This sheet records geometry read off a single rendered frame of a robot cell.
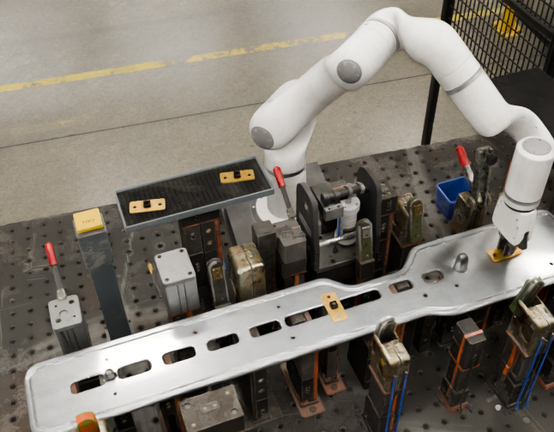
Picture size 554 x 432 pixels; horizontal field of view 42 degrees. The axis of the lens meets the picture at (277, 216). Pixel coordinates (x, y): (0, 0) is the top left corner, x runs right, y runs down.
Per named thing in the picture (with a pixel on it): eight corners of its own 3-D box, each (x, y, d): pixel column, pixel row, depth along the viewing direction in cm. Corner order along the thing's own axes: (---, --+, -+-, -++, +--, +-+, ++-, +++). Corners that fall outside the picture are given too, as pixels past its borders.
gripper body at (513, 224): (495, 187, 169) (486, 221, 177) (520, 215, 163) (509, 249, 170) (522, 179, 171) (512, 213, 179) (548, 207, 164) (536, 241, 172)
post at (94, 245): (110, 350, 198) (75, 239, 167) (105, 329, 203) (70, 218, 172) (136, 341, 200) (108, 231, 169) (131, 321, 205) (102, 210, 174)
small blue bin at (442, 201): (446, 224, 230) (450, 203, 224) (431, 204, 237) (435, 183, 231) (476, 215, 233) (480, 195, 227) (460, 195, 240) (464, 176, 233)
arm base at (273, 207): (247, 195, 225) (243, 153, 212) (302, 177, 230) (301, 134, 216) (270, 237, 213) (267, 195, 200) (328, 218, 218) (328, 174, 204)
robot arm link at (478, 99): (462, 61, 165) (534, 160, 173) (438, 97, 155) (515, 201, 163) (495, 43, 158) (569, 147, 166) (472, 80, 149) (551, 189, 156)
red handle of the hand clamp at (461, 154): (474, 204, 184) (453, 147, 187) (471, 206, 186) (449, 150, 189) (489, 200, 185) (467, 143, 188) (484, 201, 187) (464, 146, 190)
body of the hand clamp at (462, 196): (449, 295, 210) (470, 208, 185) (437, 278, 214) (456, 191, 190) (466, 289, 211) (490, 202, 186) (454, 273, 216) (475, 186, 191)
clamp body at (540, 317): (503, 418, 182) (535, 336, 157) (478, 380, 189) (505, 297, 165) (533, 406, 184) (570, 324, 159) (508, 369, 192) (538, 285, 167)
